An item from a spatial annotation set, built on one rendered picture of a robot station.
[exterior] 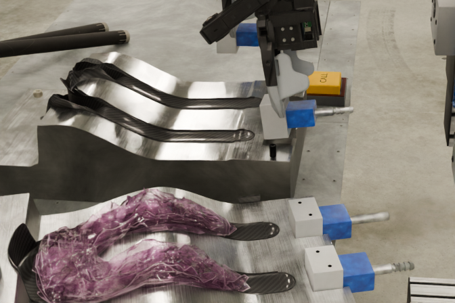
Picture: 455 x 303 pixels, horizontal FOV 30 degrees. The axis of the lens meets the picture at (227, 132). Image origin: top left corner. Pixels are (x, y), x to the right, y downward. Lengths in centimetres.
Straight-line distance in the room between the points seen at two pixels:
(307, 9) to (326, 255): 35
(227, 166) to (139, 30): 76
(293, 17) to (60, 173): 42
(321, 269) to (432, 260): 149
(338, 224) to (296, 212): 6
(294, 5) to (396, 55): 255
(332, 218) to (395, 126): 204
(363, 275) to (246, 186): 28
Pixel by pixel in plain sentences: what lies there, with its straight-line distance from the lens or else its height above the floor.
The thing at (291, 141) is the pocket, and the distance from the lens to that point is 130.
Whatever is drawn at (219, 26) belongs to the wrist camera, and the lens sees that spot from 120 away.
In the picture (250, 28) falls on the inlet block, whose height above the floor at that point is 94.
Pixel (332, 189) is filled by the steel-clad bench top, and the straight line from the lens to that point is 131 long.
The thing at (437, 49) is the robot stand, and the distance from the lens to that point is 150.
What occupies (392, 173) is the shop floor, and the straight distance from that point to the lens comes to 287.
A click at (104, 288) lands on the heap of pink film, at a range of 100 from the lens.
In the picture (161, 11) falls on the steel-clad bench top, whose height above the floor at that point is 80.
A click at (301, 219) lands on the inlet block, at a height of 88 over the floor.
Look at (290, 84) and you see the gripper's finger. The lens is 119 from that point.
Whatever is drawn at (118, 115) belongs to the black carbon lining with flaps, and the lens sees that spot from 132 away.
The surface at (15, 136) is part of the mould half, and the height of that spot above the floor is 86.
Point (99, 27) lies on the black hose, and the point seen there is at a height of 83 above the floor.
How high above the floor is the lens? 152
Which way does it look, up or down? 29 degrees down
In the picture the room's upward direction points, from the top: 3 degrees counter-clockwise
